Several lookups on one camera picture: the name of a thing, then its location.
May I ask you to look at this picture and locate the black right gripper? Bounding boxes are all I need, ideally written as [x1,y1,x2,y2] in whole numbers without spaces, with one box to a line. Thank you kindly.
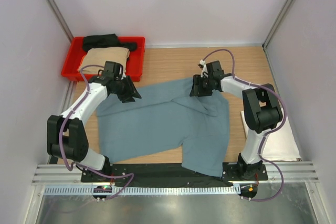
[190,74,213,97]

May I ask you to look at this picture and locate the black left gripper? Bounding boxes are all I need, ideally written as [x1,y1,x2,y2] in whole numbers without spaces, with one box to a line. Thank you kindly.
[112,75,141,103]

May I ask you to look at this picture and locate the blue t-shirt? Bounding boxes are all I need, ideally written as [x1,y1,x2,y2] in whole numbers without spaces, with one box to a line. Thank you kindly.
[96,79,230,177]

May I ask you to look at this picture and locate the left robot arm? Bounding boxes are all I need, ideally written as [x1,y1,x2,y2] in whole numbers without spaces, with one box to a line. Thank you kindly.
[47,61,141,182]

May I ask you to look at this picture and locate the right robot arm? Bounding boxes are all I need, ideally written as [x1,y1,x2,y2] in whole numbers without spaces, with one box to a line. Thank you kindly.
[190,60,284,180]

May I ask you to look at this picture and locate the red plastic bin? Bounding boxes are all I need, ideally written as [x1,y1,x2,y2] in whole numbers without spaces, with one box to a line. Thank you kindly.
[61,37,145,82]

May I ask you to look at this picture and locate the beige folded t-shirt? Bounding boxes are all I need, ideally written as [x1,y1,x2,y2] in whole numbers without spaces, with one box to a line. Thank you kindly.
[77,47,130,72]

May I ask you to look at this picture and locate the black t-shirt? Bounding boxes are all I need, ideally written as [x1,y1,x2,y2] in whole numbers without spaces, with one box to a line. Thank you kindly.
[82,34,138,52]

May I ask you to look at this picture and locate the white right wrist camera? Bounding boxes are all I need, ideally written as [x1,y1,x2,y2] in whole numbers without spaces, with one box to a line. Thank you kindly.
[198,60,208,78]

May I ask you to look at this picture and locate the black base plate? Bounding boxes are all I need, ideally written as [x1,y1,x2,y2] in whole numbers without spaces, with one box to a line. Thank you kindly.
[80,163,268,183]

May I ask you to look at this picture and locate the slotted cable duct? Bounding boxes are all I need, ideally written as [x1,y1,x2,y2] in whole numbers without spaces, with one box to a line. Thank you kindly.
[44,184,240,196]

